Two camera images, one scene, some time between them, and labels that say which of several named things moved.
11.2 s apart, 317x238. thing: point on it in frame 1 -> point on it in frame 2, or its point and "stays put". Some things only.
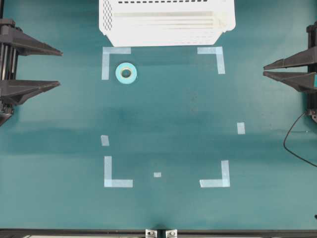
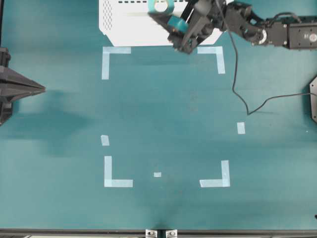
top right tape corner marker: [219, 52] stays put
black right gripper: [302, 81] -> [203, 17]
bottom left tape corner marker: [108, 182] stays put
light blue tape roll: [128, 66] -> [151, 8]
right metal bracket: [171, 233] stays put
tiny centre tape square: [157, 174] stays put
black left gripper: [14, 42] -> [23, 86]
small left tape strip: [104, 140] stays put
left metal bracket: [151, 233] stays put
